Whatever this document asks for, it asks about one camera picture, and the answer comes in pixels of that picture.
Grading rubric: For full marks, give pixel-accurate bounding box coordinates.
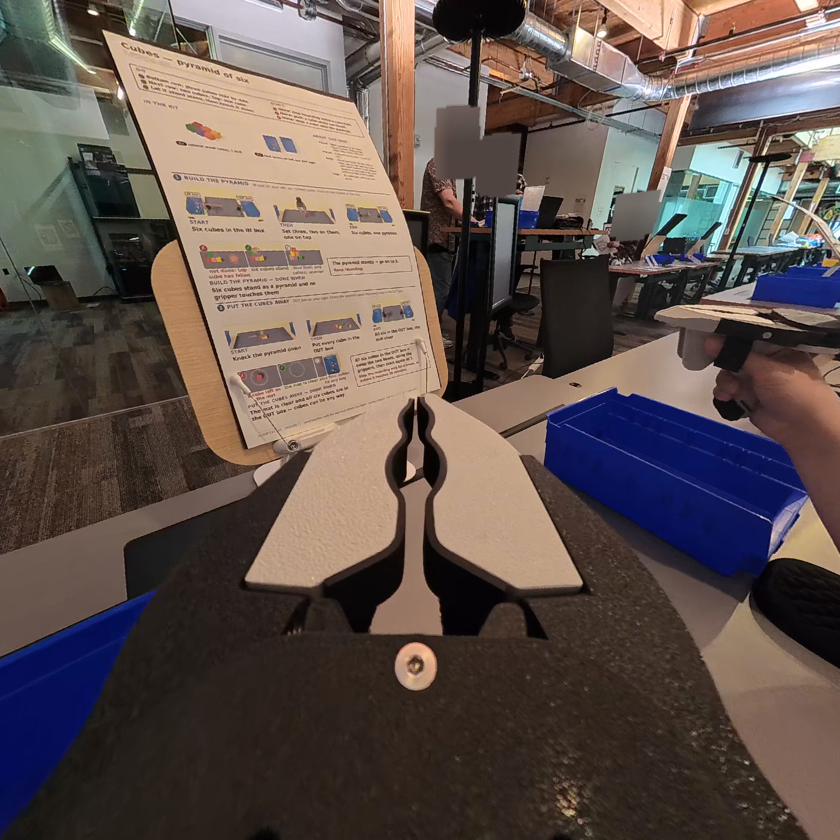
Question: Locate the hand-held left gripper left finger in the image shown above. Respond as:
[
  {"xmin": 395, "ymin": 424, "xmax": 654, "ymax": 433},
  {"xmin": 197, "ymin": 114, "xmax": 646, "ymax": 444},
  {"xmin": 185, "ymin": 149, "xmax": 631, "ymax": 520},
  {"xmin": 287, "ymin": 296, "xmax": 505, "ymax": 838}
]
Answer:
[{"xmin": 244, "ymin": 397, "xmax": 416, "ymax": 632}]

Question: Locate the black metal shelf rack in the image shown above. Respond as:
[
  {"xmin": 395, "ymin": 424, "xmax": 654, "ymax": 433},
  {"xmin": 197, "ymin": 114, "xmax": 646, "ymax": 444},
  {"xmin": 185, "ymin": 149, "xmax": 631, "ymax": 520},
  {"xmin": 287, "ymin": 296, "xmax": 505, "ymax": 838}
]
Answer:
[{"xmin": 69, "ymin": 143, "xmax": 177, "ymax": 304}]

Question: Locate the printed instruction sheet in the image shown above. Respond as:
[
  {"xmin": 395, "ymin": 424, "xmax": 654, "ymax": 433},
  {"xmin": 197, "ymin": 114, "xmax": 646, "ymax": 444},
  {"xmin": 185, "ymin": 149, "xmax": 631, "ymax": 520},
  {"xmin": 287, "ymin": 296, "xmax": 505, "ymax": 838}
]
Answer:
[{"xmin": 101, "ymin": 29, "xmax": 442, "ymax": 450}]

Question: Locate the wooden support post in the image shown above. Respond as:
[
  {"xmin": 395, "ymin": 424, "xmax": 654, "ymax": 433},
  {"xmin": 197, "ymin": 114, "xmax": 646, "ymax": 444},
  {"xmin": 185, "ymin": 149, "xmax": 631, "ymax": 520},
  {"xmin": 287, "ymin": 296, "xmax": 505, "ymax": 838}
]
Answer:
[
  {"xmin": 379, "ymin": 0, "xmax": 416, "ymax": 210},
  {"xmin": 646, "ymin": 94, "xmax": 694, "ymax": 193}
]

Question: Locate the person's right hand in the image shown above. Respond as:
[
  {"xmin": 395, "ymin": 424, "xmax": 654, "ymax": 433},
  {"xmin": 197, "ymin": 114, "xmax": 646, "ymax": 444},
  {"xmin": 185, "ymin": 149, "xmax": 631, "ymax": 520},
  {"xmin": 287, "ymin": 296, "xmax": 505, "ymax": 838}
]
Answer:
[{"xmin": 705, "ymin": 333, "xmax": 833, "ymax": 455}]

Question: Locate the blue plastic storage bin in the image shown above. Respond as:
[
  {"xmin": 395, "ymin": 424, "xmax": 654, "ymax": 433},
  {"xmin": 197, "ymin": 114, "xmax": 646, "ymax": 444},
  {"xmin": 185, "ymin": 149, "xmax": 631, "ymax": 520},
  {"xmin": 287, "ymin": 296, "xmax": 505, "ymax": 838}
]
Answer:
[
  {"xmin": 751, "ymin": 264, "xmax": 840, "ymax": 309},
  {"xmin": 0, "ymin": 589, "xmax": 158, "ymax": 834},
  {"xmin": 543, "ymin": 387, "xmax": 809, "ymax": 578}
]

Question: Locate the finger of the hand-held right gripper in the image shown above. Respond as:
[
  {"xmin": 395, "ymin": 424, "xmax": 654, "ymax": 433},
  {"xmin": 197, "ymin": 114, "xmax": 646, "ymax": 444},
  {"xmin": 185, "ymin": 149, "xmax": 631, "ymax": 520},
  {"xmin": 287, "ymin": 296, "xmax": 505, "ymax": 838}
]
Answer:
[
  {"xmin": 755, "ymin": 307, "xmax": 840, "ymax": 333},
  {"xmin": 655, "ymin": 304, "xmax": 779, "ymax": 329}
]

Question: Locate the black computer monitor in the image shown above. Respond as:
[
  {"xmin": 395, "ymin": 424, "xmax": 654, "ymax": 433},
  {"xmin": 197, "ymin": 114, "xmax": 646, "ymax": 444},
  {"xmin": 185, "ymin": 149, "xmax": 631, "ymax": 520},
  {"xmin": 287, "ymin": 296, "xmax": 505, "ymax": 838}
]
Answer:
[{"xmin": 489, "ymin": 196, "xmax": 524, "ymax": 319}]

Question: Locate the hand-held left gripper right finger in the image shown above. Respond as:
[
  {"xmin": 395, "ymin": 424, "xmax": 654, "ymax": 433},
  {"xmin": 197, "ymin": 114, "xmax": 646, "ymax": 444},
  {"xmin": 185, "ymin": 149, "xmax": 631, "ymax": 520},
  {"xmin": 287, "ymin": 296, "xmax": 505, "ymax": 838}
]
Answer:
[{"xmin": 417, "ymin": 392, "xmax": 585, "ymax": 635}]

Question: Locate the wooden top desk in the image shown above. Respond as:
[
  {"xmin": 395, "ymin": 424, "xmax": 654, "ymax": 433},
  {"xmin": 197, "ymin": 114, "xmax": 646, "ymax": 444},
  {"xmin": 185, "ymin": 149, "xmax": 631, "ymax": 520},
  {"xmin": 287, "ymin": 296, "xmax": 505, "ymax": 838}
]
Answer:
[{"xmin": 441, "ymin": 225, "xmax": 610, "ymax": 265}]

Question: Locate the silver ventilation duct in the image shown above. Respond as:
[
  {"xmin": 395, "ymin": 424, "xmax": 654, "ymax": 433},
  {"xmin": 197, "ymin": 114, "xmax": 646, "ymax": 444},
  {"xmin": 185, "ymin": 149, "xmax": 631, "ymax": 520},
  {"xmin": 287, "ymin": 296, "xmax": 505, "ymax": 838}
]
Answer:
[{"xmin": 518, "ymin": 10, "xmax": 840, "ymax": 122}]

